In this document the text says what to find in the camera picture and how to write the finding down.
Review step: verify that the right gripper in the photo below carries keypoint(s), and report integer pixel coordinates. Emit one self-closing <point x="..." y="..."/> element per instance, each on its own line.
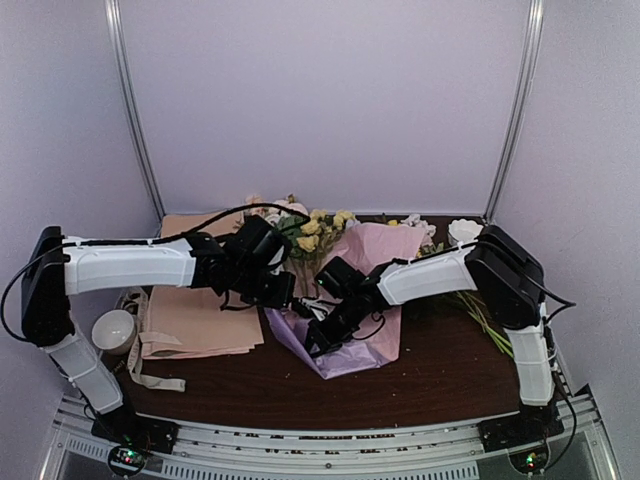
<point x="325" y="344"/>

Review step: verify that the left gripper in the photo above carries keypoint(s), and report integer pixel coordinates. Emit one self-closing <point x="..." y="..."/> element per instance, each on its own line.
<point x="283" y="295"/>

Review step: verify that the yellow rose stem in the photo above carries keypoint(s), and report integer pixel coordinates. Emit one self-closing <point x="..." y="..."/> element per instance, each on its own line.
<point x="312" y="241"/>

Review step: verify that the purple pink wrapping paper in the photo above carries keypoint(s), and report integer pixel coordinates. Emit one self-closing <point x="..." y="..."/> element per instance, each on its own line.
<point x="364" y="246"/>

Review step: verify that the pink rose stem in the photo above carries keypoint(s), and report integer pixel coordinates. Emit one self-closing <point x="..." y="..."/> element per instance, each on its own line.
<point x="285" y="214"/>

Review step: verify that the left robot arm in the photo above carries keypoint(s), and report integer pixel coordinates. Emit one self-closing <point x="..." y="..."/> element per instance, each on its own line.
<point x="64" y="272"/>

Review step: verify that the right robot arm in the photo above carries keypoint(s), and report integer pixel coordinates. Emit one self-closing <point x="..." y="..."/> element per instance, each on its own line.
<point x="509" y="280"/>

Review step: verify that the beige wrapping paper stack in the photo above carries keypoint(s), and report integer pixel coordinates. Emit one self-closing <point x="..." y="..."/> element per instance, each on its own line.
<point x="183" y="323"/>

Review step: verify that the small yellow flower spray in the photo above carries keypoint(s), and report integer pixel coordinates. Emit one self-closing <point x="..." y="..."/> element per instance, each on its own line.
<point x="475" y="308"/>

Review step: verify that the white fluted dish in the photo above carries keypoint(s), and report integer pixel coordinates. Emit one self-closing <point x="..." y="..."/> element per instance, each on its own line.
<point x="463" y="231"/>

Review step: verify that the front aluminium rail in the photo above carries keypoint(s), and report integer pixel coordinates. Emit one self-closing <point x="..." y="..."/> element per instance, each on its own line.
<point x="440" y="451"/>

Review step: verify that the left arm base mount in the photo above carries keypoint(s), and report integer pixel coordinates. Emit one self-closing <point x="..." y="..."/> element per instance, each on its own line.
<point x="131" y="451"/>

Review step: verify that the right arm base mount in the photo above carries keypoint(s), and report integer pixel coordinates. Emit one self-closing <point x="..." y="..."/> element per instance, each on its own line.
<point x="524" y="439"/>

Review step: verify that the left aluminium frame post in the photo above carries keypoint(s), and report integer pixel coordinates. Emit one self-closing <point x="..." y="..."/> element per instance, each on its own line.
<point x="133" y="119"/>

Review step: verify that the aluminium frame post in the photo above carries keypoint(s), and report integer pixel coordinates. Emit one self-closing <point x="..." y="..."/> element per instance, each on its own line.
<point x="524" y="84"/>
<point x="133" y="119"/>

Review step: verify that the right aluminium frame post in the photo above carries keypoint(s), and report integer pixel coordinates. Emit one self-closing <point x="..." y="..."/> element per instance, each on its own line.
<point x="524" y="84"/>

